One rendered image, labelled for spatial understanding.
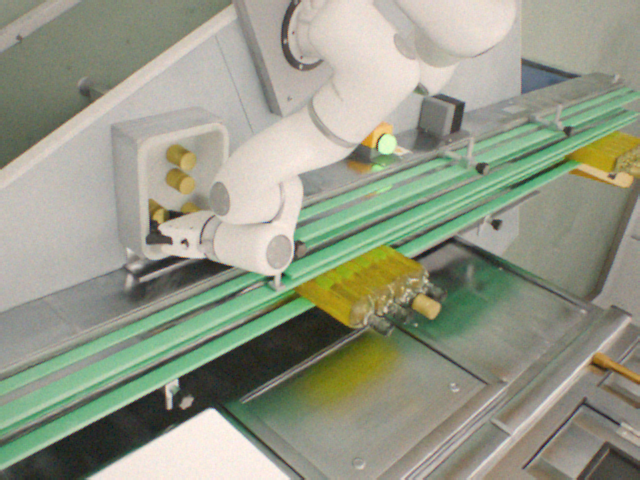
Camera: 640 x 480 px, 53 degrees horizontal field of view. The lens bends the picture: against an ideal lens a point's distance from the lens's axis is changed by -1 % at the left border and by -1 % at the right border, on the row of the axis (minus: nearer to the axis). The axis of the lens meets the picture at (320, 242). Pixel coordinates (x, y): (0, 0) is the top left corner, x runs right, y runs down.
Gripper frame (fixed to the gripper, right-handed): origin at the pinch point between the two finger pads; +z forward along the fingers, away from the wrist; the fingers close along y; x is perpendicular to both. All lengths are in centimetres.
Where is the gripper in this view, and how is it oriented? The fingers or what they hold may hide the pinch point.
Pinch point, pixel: (163, 224)
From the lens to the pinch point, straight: 113.0
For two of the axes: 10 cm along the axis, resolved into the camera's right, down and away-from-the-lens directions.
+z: -7.4, -1.6, 6.5
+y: 6.7, -3.0, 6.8
